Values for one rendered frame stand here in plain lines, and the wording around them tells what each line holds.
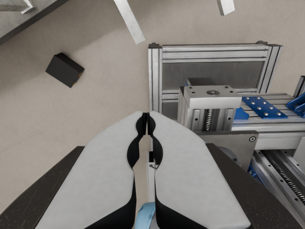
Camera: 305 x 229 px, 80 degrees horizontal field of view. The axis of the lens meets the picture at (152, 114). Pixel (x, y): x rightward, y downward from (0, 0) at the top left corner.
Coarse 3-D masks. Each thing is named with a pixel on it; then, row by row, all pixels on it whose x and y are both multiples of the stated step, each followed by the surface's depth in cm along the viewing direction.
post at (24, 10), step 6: (0, 0) 48; (6, 0) 50; (12, 0) 53; (18, 0) 55; (24, 0) 58; (30, 0) 60; (0, 6) 49; (6, 6) 51; (12, 6) 53; (18, 6) 55; (24, 6) 57; (30, 6) 60; (24, 12) 61
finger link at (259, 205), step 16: (208, 144) 8; (224, 160) 8; (224, 176) 7; (240, 176) 7; (240, 192) 6; (256, 192) 6; (256, 208) 6; (272, 208) 6; (256, 224) 5; (272, 224) 5; (288, 224) 5
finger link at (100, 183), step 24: (120, 120) 11; (144, 120) 11; (96, 144) 9; (120, 144) 9; (72, 168) 7; (96, 168) 7; (120, 168) 7; (72, 192) 6; (96, 192) 6; (120, 192) 6; (48, 216) 6; (72, 216) 6; (96, 216) 6; (120, 216) 6
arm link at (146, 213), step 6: (144, 204) 40; (150, 204) 39; (138, 210) 39; (144, 210) 38; (150, 210) 37; (138, 216) 37; (144, 216) 36; (150, 216) 36; (138, 222) 36; (144, 222) 35; (150, 222) 35; (156, 222) 35; (138, 228) 35; (144, 228) 35; (150, 228) 35; (156, 228) 35
